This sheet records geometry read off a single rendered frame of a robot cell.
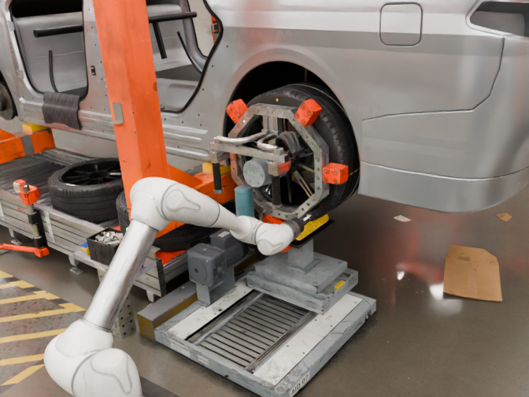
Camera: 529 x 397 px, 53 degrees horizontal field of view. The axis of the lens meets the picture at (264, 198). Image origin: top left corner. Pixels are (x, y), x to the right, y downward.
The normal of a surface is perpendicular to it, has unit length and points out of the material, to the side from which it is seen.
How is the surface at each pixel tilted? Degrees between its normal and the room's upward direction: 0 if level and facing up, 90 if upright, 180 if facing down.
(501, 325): 0
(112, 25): 90
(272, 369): 0
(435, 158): 90
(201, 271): 90
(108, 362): 7
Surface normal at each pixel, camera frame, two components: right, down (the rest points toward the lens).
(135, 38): 0.79, 0.19
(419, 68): -0.61, 0.33
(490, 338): -0.06, -0.92
